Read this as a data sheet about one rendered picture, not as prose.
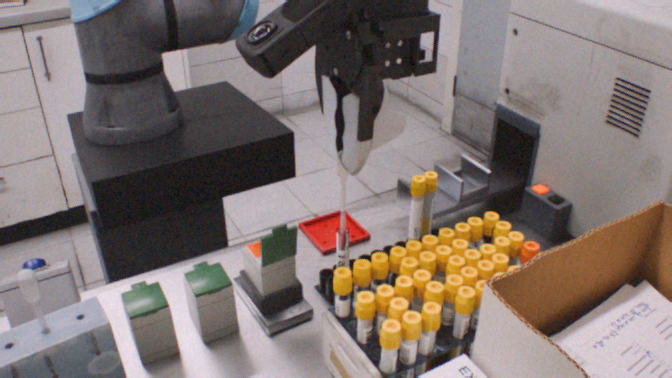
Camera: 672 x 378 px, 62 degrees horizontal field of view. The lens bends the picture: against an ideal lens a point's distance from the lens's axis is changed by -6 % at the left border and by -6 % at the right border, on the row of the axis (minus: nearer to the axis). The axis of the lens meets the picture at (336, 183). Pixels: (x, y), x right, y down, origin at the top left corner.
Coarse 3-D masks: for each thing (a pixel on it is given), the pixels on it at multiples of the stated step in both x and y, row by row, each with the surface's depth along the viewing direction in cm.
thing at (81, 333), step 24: (72, 312) 48; (96, 312) 48; (0, 336) 46; (24, 336) 46; (48, 336) 46; (72, 336) 46; (96, 336) 47; (0, 360) 44; (24, 360) 44; (48, 360) 45; (72, 360) 47; (96, 360) 48; (120, 360) 50
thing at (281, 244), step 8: (272, 232) 56; (280, 232) 56; (288, 232) 57; (296, 232) 57; (264, 240) 55; (272, 240) 56; (280, 240) 57; (288, 240) 57; (296, 240) 58; (264, 248) 56; (272, 248) 57; (280, 248) 57; (288, 248) 58; (296, 248) 59; (264, 256) 57; (272, 256) 57; (280, 256) 58; (288, 256) 59; (264, 264) 57
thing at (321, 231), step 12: (324, 216) 77; (336, 216) 78; (348, 216) 77; (300, 228) 76; (312, 228) 76; (324, 228) 76; (336, 228) 76; (348, 228) 76; (360, 228) 75; (312, 240) 73; (324, 240) 74; (360, 240) 73; (324, 252) 71
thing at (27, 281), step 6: (24, 270) 43; (30, 270) 43; (18, 276) 43; (24, 276) 43; (30, 276) 43; (18, 282) 43; (24, 282) 43; (30, 282) 43; (36, 282) 44; (24, 288) 43; (30, 288) 43; (36, 288) 43; (24, 294) 43; (30, 294) 43; (36, 294) 44; (30, 300) 44; (36, 300) 44
